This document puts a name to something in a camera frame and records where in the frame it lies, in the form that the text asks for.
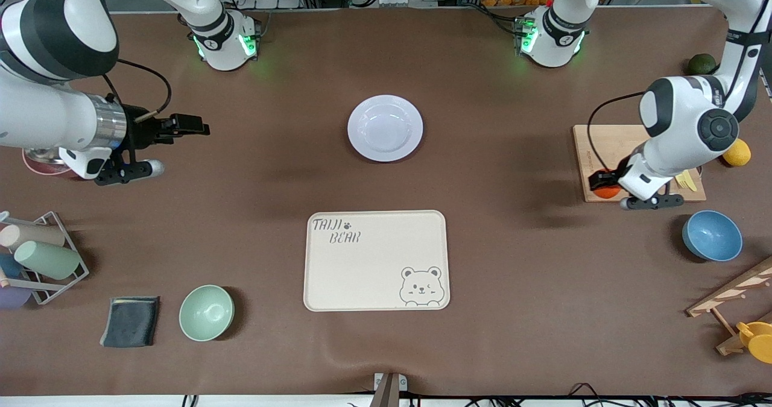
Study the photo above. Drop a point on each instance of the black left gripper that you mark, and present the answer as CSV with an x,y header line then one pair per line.
x,y
605,178

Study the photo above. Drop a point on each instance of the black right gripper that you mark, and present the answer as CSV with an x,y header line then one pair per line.
x,y
142,131

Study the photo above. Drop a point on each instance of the orange mandarin fruit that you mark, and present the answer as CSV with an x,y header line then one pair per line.
x,y
606,193

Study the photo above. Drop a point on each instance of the pale lavender round plate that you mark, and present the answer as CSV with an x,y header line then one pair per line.
x,y
385,128

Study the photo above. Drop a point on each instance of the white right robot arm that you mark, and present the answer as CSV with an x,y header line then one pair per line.
x,y
48,111

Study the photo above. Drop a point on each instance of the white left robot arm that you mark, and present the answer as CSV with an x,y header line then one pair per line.
x,y
675,111

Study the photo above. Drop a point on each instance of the wooden cutting board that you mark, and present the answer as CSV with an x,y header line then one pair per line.
x,y
603,145

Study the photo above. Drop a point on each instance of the yellow plastic fork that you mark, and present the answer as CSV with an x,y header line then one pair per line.
x,y
680,181

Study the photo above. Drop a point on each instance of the yellow plastic knife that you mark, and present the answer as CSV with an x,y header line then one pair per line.
x,y
692,184

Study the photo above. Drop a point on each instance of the blue bowl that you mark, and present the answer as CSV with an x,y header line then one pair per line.
x,y
713,236

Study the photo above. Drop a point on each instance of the yellow lemon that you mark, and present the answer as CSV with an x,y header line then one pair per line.
x,y
739,154

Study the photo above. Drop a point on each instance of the pink bowl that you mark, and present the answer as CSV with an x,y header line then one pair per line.
x,y
42,169

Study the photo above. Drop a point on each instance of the dark green lime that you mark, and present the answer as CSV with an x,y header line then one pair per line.
x,y
701,64

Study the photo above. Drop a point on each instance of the wooden peg dish rack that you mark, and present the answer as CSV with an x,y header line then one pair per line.
x,y
733,289

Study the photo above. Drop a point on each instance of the beige cup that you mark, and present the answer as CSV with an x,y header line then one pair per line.
x,y
36,234

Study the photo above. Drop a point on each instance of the mint green cup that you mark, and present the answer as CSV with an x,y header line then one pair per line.
x,y
48,260

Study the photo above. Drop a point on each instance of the mint green bowl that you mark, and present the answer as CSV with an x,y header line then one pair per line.
x,y
206,313

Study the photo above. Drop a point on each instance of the dark grey folded cloth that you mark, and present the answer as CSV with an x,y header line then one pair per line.
x,y
130,321

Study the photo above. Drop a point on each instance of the blue cup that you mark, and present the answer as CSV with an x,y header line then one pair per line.
x,y
9,266

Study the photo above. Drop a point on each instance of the yellow plastic cup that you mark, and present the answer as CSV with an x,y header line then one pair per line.
x,y
760,340

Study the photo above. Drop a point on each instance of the cream tray with bear print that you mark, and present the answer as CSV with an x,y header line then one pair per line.
x,y
368,262

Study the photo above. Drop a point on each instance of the purple cup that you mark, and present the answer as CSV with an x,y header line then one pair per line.
x,y
13,297

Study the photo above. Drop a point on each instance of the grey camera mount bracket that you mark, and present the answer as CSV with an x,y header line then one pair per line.
x,y
389,389

